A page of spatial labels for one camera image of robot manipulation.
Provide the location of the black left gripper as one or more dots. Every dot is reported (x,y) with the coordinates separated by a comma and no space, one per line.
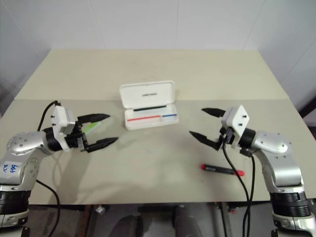
(76,140)

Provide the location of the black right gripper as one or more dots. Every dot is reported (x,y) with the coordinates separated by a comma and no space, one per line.
(228,137)

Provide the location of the green marker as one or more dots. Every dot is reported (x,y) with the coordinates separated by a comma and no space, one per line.
(92,127)

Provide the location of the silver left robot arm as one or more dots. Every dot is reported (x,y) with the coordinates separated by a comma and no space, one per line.
(29,143)

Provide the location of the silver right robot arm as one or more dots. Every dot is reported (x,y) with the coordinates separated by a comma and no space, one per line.
(279,158)

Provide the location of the white plastic pencil case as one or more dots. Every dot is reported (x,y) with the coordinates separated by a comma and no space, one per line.
(148,98)

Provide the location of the red and black pen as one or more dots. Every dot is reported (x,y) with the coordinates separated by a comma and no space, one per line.
(217,169)

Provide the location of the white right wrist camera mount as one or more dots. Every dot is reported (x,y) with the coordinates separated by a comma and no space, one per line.
(237,121)

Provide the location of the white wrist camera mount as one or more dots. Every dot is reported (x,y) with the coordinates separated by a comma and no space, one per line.
(60,116)
(237,121)

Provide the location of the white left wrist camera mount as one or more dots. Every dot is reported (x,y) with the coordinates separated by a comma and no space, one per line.
(60,116)

